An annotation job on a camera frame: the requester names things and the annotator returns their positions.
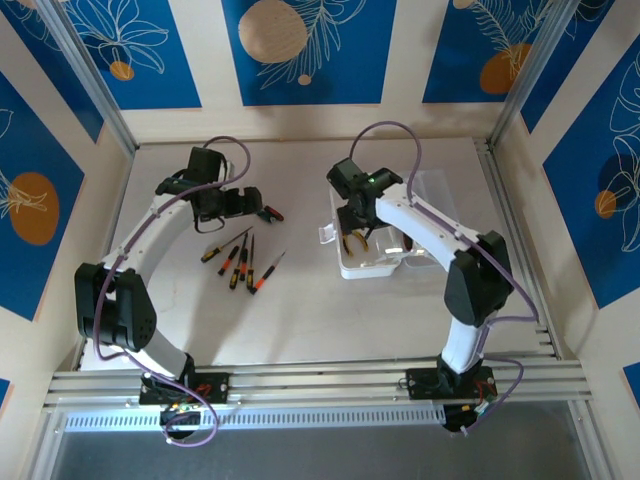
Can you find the green black ratchet driver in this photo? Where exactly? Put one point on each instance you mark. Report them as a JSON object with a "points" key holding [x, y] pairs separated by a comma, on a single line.
{"points": [[271, 214]]}

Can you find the clear plastic tool box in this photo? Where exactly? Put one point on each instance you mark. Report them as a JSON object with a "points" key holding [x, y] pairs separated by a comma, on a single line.
{"points": [[365, 270]]}

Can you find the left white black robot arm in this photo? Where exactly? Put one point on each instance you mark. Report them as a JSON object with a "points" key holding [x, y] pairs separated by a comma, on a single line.
{"points": [[150, 240]]}

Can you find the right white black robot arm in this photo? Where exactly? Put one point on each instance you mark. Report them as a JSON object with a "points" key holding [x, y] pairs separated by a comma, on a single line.
{"points": [[425, 225]]}

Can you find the grey metal sheet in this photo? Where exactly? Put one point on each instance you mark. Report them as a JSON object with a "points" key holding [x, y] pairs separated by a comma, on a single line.
{"points": [[320, 457]]}

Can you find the aluminium base rail beam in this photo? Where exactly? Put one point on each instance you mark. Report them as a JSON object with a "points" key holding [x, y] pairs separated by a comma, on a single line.
{"points": [[320, 382]]}

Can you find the aluminium frame post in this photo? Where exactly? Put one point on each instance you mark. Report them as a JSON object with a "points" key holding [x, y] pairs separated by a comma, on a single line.
{"points": [[87, 75], [535, 70]]}

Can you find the aluminium side rail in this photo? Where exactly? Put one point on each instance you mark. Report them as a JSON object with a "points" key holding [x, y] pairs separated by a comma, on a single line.
{"points": [[545, 340]]}

